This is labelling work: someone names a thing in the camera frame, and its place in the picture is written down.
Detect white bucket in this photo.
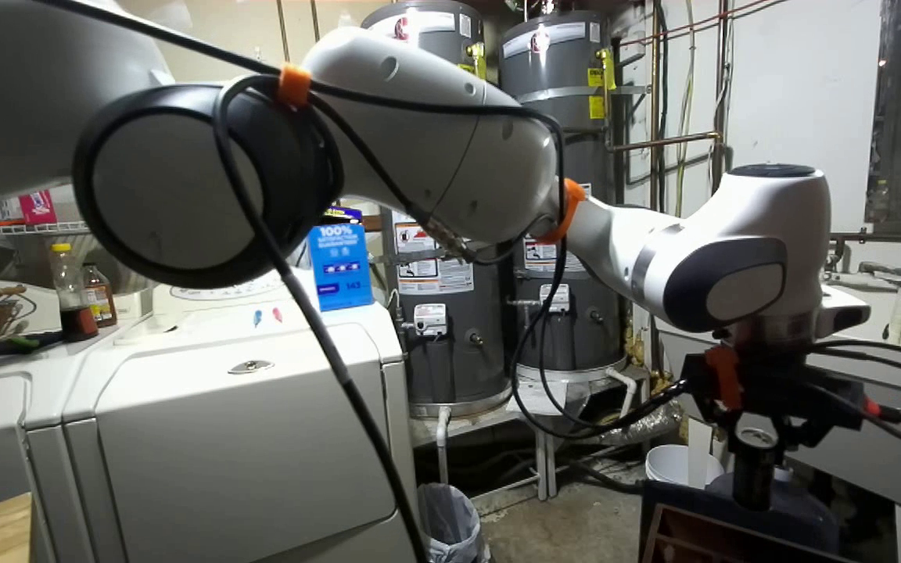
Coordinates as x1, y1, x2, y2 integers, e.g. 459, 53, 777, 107
643, 442, 731, 493

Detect grey water heater tank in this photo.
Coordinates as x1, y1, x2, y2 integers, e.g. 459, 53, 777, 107
497, 7, 631, 375
359, 0, 518, 415

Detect plastic bottle with yellow cap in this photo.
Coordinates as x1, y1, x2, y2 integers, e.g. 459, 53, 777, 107
50, 240, 105, 340

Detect wooden cutlery tray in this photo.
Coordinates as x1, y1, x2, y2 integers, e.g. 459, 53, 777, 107
636, 503, 850, 563

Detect pink tag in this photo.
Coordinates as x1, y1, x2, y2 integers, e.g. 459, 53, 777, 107
17, 185, 61, 228

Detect white heater stand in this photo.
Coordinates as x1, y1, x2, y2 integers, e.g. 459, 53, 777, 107
506, 364, 643, 507

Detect blue cardboard box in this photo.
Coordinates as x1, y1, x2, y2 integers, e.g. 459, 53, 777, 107
306, 218, 380, 317

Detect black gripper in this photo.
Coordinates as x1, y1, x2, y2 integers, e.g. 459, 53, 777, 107
728, 407, 789, 513

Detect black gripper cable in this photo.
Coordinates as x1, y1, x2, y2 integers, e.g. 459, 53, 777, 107
804, 337, 901, 468

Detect grey metal wall pipe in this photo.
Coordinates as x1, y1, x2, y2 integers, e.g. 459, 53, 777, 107
618, 129, 739, 203

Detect silver foil duct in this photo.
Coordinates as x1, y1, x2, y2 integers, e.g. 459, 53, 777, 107
583, 404, 684, 450

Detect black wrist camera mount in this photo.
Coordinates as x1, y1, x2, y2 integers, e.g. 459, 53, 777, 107
680, 345, 874, 446

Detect bin with white bag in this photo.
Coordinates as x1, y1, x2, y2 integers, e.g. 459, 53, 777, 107
417, 479, 496, 563

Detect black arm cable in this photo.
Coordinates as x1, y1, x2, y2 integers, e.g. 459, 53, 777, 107
39, 0, 707, 563

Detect metal sink faucet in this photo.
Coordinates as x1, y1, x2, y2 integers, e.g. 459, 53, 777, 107
822, 232, 901, 294

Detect white wire shelf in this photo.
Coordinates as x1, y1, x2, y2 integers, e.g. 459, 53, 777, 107
0, 185, 95, 240

